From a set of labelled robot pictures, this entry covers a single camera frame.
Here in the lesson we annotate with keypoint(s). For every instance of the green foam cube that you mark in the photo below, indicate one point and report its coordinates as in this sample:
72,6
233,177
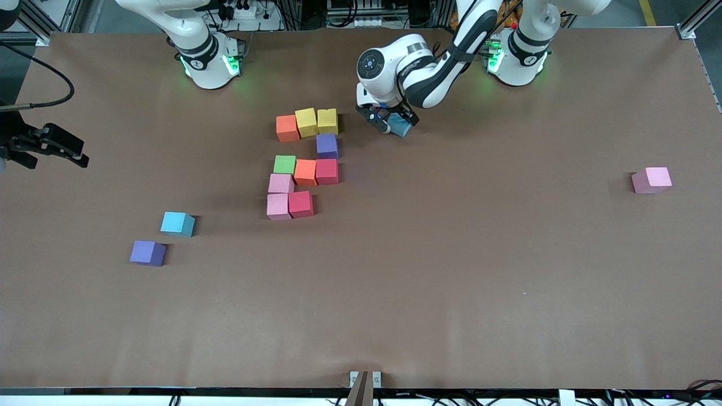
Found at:
285,164

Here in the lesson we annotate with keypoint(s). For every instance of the small white box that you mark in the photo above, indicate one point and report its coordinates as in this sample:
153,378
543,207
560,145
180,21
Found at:
566,398

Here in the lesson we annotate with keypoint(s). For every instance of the purple foam cube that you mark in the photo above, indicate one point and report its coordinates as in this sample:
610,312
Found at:
327,146
148,253

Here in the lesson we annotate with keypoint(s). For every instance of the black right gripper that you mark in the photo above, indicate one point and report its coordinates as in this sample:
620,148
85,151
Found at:
12,137

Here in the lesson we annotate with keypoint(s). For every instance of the bag of orange fruits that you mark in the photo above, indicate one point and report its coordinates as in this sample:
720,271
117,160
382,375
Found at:
507,20

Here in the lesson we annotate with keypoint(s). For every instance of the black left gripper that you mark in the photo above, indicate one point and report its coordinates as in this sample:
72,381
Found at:
404,115

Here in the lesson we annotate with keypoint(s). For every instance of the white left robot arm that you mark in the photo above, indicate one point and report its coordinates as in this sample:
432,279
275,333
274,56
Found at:
375,65

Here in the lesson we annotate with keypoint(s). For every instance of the yellow foam cube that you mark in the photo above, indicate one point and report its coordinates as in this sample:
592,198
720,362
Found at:
328,121
306,122

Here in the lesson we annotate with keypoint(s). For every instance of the orange foam cube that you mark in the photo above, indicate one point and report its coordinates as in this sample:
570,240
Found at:
287,128
306,172

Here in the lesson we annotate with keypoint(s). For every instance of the white power strip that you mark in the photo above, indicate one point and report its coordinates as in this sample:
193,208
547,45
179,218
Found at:
369,22
245,12

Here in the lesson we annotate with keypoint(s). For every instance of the blue foam cube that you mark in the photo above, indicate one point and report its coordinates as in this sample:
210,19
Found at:
176,223
401,128

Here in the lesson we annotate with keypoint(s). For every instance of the aluminium frame profile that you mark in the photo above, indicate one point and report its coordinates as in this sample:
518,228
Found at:
34,38
687,32

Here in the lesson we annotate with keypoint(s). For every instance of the pink foam cube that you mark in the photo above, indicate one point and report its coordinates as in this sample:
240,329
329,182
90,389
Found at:
278,206
651,180
280,184

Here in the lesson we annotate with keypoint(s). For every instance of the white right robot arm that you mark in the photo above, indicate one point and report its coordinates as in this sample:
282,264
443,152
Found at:
208,67

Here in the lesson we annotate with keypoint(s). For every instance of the red foam cube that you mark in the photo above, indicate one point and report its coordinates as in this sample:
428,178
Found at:
301,204
327,171

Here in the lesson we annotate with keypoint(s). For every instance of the brown paper table cover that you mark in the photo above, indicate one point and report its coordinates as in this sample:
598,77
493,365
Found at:
507,310

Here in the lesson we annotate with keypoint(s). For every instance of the small metal bracket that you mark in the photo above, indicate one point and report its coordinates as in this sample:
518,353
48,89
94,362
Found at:
353,379

